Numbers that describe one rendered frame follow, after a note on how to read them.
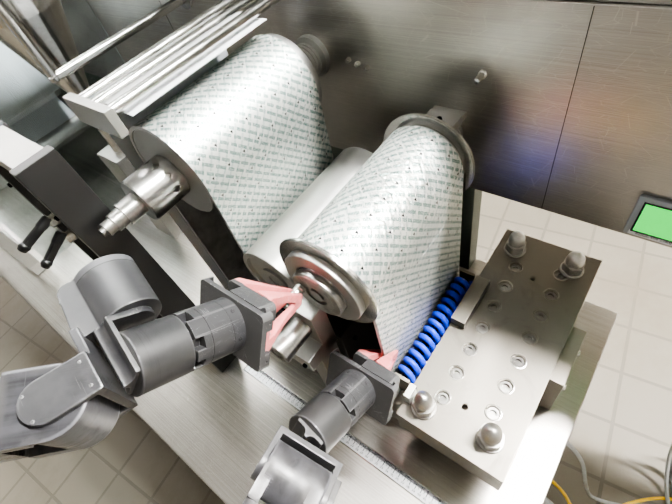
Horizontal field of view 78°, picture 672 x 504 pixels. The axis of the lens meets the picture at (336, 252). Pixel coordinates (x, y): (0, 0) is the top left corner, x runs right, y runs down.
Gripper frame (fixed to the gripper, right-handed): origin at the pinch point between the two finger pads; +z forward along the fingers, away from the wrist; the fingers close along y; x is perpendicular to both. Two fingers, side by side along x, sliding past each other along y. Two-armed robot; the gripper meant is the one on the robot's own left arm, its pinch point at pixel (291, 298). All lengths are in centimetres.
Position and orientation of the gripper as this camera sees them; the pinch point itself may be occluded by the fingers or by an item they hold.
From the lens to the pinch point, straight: 49.9
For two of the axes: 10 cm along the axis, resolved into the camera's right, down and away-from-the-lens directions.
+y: 7.6, 3.3, -5.6
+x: 1.4, -9.2, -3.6
